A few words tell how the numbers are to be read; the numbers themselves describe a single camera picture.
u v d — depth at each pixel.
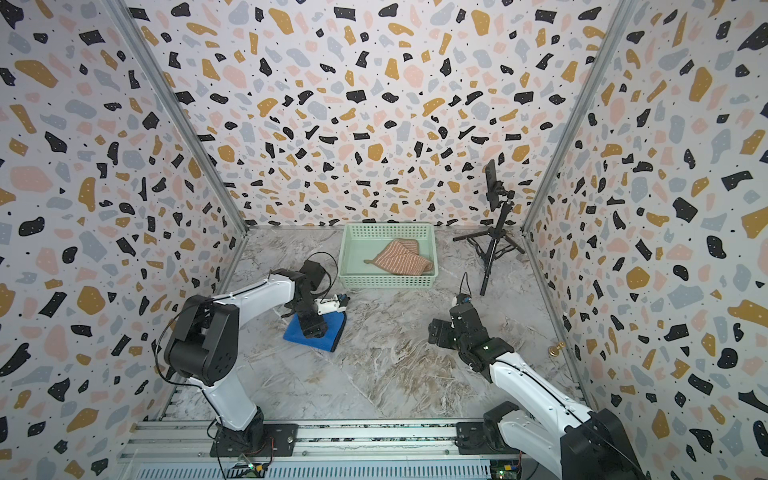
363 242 1.16
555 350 0.88
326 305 0.84
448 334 0.76
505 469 0.72
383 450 0.73
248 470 0.71
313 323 0.83
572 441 0.41
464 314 0.65
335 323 0.90
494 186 0.89
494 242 1.00
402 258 1.10
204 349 0.48
